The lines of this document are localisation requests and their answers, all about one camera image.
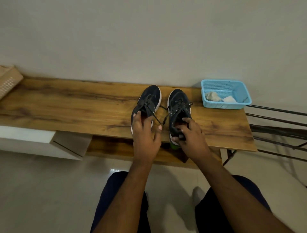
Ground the person's right hand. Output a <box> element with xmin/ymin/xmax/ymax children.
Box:
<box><xmin>171</xmin><ymin>117</ymin><xmax>211</xmax><ymax>164</ymax></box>

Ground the person's left hand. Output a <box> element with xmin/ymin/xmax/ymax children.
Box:
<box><xmin>132</xmin><ymin>111</ymin><xmax>163</xmax><ymax>164</ymax></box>

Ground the person's left forearm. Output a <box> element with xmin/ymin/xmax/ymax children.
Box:
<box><xmin>92</xmin><ymin>158</ymin><xmax>156</xmax><ymax>233</ymax></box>

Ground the white drawer unit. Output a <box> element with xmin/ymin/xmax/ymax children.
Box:
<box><xmin>0</xmin><ymin>125</ymin><xmax>93</xmax><ymax>161</ymax></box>

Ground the person's right forearm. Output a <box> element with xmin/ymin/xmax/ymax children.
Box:
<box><xmin>194</xmin><ymin>153</ymin><xmax>294</xmax><ymax>233</ymax></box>

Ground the blue plastic basket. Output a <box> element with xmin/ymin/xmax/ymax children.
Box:
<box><xmin>201</xmin><ymin>79</ymin><xmax>252</xmax><ymax>110</ymax></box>

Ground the black metal shoe rack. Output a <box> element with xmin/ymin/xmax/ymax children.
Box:
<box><xmin>222</xmin><ymin>104</ymin><xmax>307</xmax><ymax>188</ymax></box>

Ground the used wipe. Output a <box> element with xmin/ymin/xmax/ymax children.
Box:
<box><xmin>205</xmin><ymin>91</ymin><xmax>222</xmax><ymax>102</ymax></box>

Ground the wooden table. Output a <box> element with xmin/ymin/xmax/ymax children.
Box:
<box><xmin>0</xmin><ymin>76</ymin><xmax>257</xmax><ymax>170</ymax></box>

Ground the beige perforated basket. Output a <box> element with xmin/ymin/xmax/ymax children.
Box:
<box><xmin>0</xmin><ymin>65</ymin><xmax>24</xmax><ymax>101</ymax></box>

